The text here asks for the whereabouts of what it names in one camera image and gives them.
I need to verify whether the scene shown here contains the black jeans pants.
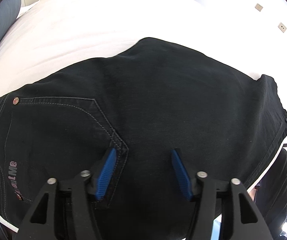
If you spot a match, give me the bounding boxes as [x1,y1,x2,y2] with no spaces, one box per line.
[0,38,287,239]

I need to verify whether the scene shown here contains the white bed mattress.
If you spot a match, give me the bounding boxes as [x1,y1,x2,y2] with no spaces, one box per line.
[0,0,287,233]

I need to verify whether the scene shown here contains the upper wall socket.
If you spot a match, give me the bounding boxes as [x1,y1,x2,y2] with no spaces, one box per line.
[255,4,263,11]

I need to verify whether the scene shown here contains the lower wall socket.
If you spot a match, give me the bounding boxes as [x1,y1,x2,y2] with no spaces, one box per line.
[278,23,287,33]

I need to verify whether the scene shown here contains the wall socket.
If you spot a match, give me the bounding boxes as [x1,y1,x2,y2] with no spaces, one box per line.
[278,23,287,33]
[255,4,263,11]

